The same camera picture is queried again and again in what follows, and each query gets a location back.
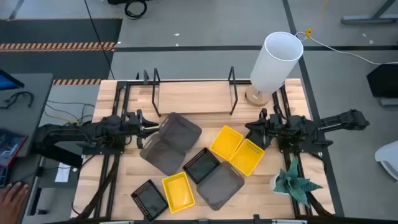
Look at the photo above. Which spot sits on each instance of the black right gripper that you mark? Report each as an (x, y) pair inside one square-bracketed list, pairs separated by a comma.
[(272, 126)]

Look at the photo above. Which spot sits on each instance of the white paper sheet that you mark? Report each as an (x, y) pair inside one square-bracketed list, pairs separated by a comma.
[(62, 171)]

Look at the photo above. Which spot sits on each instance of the green plant in white pot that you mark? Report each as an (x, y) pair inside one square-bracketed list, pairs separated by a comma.
[(295, 183)]

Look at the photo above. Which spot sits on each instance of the yellow plastic basket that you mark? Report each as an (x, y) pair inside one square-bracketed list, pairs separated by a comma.
[(178, 192), (247, 157), (226, 142)]

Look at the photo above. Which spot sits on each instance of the black box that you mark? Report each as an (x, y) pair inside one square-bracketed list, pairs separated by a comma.
[(384, 81)]

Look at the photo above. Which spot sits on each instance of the gray side desk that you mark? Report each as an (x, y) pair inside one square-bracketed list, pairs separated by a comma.
[(28, 124)]

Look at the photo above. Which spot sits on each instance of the gray table foot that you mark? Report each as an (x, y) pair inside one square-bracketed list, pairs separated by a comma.
[(367, 19)]

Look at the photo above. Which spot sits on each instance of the red and blue book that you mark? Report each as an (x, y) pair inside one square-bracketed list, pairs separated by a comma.
[(9, 146)]

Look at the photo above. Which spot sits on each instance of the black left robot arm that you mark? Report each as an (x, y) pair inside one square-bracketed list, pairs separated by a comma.
[(93, 130)]

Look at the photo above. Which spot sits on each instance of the gray plastic basket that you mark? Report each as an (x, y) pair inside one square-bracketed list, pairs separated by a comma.
[(180, 130), (219, 186), (161, 158)]

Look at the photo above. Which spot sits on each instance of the dark screen with blue glow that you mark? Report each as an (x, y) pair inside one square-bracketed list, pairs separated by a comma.
[(7, 81)]

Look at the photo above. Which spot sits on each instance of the white shade lamp wooden base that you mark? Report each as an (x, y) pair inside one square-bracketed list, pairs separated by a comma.
[(273, 62)]

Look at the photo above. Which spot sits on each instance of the black hazard-striped floor mat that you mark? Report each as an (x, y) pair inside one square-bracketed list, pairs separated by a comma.
[(56, 31)]

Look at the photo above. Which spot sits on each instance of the black perforated plastic basket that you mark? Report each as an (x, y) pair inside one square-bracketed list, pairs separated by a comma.
[(201, 165), (150, 200)]

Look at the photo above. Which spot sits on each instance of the wooden shelf with black frame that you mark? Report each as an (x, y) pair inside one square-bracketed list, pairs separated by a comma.
[(194, 96)]

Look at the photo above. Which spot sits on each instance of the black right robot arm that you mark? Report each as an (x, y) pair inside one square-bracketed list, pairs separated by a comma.
[(311, 127)]

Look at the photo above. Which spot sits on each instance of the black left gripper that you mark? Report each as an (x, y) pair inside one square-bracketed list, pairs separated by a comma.
[(135, 123)]

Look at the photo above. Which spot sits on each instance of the person's hand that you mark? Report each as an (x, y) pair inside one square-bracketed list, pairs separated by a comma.
[(12, 202)]

